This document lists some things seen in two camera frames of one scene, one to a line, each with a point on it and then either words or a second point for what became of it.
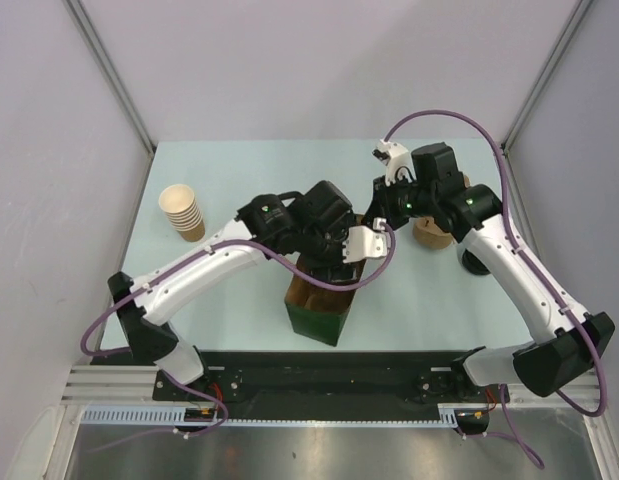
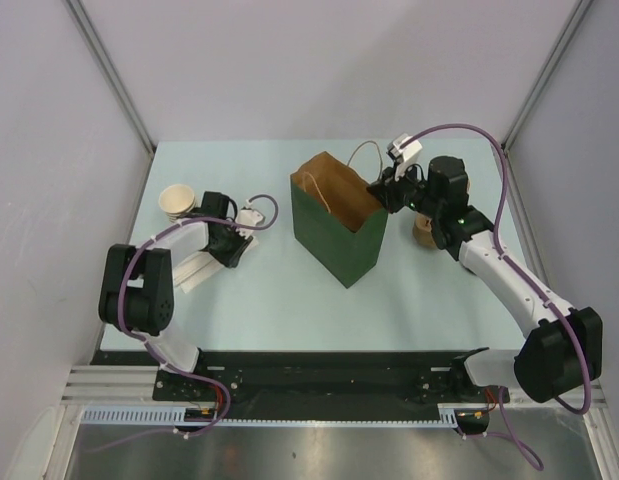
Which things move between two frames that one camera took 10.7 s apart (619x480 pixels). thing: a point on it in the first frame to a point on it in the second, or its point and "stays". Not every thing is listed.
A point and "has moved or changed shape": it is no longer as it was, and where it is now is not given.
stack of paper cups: (180, 205) stays
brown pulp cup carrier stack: (429, 235) stays
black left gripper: (322, 269) to (231, 258)
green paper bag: (318, 313) has moved or changed shape
